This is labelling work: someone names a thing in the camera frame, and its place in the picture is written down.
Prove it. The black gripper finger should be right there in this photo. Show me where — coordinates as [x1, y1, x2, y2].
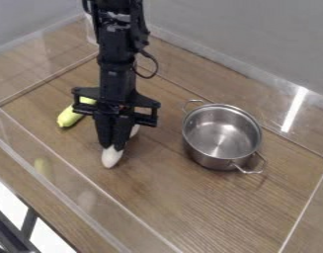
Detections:
[93, 114, 116, 148]
[112, 116, 135, 151]

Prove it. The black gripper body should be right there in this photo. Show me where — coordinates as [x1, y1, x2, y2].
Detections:
[71, 64, 161, 127]

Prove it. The plush mushroom toy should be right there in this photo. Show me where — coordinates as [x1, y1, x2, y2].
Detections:
[101, 125, 140, 169]

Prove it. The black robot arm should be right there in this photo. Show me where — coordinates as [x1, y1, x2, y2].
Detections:
[71, 0, 161, 151]

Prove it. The dark metal table leg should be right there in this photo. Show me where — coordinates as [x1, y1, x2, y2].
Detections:
[0, 209, 41, 253]

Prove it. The spoon with yellow-green handle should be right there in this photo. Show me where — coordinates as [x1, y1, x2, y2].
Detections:
[56, 97, 96, 127]

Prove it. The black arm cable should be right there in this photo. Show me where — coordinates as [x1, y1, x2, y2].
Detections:
[131, 48, 161, 80]

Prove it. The clear acrylic enclosure wall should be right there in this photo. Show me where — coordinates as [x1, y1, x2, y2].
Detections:
[0, 20, 323, 253]

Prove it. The silver pot with handles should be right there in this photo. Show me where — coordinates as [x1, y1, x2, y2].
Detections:
[181, 99, 267, 175]

